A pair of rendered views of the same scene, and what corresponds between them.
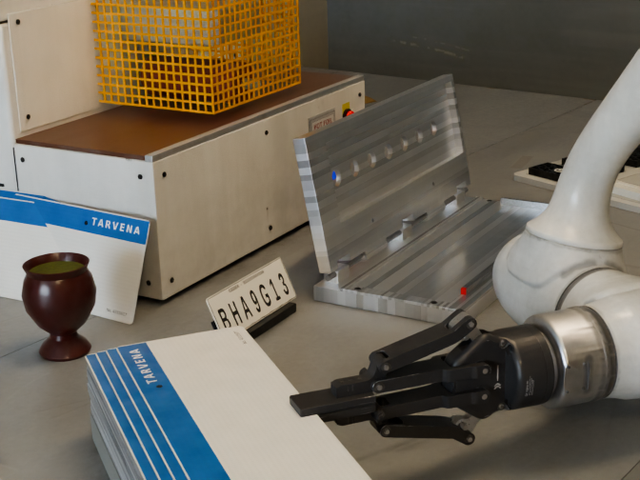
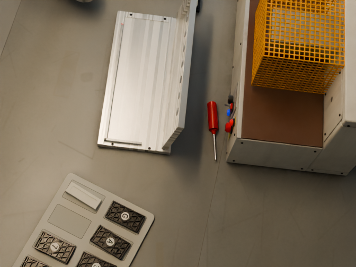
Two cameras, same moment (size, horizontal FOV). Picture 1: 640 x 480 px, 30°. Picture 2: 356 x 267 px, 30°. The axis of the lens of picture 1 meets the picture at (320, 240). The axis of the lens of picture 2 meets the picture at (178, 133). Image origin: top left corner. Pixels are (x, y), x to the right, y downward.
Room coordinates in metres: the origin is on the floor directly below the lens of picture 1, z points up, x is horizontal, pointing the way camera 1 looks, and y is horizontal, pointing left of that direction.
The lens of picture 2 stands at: (2.34, -0.59, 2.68)
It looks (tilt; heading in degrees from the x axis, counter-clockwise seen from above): 68 degrees down; 144
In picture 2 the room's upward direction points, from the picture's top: 12 degrees clockwise
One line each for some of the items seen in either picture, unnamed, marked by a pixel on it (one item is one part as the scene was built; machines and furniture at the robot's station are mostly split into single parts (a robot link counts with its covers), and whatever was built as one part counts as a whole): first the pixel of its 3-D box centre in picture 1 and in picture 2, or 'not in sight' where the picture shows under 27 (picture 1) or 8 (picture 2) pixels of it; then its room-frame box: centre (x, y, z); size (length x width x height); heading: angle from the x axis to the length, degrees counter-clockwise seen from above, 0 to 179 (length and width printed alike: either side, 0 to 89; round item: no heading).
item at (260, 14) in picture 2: (198, 35); (297, 37); (1.73, 0.17, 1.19); 0.23 x 0.20 x 0.17; 149
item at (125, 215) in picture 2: (560, 173); (125, 216); (1.92, -0.40, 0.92); 0.10 x 0.05 x 0.01; 39
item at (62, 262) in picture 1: (60, 308); not in sight; (1.28, 0.30, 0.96); 0.09 x 0.09 x 0.11
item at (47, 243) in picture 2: not in sight; (54, 247); (1.92, -0.61, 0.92); 0.10 x 0.05 x 0.01; 40
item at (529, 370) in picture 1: (491, 371); not in sight; (1.00, -0.15, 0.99); 0.09 x 0.07 x 0.08; 110
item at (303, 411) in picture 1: (332, 399); not in sight; (0.94, -0.01, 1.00); 0.07 x 0.03 x 0.01; 110
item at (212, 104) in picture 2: not in sight; (213, 131); (1.79, -0.07, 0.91); 0.18 x 0.03 x 0.03; 157
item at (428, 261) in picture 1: (458, 247); (142, 79); (1.56, -0.19, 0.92); 0.44 x 0.21 x 0.04; 149
